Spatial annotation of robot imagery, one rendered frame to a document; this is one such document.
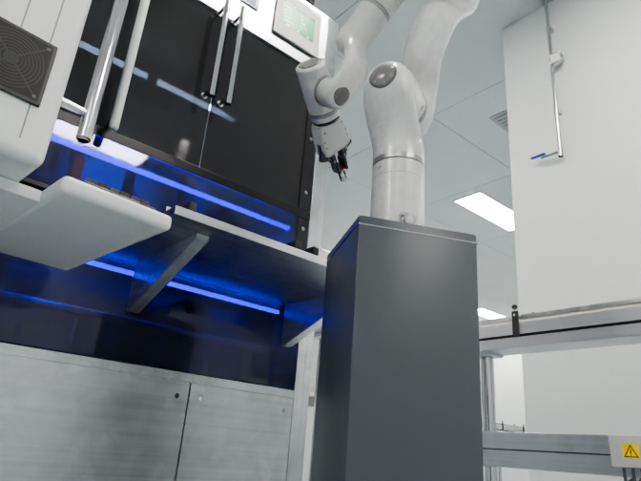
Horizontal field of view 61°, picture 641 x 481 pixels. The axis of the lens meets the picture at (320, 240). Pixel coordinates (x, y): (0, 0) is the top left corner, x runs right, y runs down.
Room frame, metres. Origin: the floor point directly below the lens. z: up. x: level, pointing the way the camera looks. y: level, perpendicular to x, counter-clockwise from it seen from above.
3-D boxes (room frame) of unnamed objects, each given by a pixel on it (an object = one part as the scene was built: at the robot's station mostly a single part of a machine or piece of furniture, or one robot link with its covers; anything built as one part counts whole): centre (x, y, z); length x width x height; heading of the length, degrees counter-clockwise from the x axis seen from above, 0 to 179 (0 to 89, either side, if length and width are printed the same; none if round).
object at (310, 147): (1.74, 0.07, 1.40); 0.05 x 0.01 x 0.80; 129
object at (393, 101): (1.08, -0.15, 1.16); 0.19 x 0.12 x 0.24; 152
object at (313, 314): (1.58, -0.02, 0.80); 0.34 x 0.03 x 0.13; 39
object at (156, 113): (1.34, 0.57, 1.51); 0.47 x 0.01 x 0.59; 129
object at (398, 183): (1.10, -0.17, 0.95); 0.19 x 0.19 x 0.18
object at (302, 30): (1.65, 0.15, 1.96); 0.21 x 0.01 x 0.21; 129
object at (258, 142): (1.63, 0.22, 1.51); 0.43 x 0.01 x 0.59; 129
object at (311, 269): (1.44, 0.18, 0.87); 0.70 x 0.48 x 0.02; 129
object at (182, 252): (1.27, 0.37, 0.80); 0.34 x 0.03 x 0.13; 39
